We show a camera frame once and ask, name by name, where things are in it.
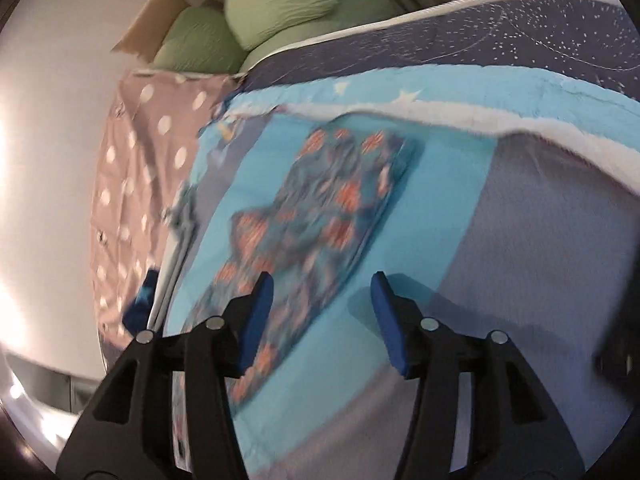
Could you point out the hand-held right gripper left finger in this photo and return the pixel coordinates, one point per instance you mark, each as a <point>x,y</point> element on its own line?
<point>257,310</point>

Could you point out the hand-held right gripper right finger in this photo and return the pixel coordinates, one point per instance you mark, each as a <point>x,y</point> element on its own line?
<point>387,315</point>

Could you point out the teal floral small garment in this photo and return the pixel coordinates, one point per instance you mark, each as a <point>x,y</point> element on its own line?
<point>310,210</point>

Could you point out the navy star print cloth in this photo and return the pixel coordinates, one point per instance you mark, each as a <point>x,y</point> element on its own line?
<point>142,302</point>

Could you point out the blue grey patterned blanket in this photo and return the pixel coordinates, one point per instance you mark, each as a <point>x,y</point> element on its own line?
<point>500,210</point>

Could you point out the pink polka dot sheet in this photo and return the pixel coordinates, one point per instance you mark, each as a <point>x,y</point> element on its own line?
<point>150,160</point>

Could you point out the green ribbed pillow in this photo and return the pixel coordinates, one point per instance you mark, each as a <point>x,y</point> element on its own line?
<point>280,0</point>
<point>200,42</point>
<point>360,10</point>

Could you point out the navy starry bed sheet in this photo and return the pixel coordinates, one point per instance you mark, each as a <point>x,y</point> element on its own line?
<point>500,35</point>

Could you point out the cardboard box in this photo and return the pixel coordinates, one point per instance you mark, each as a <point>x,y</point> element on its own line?
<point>150,20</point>

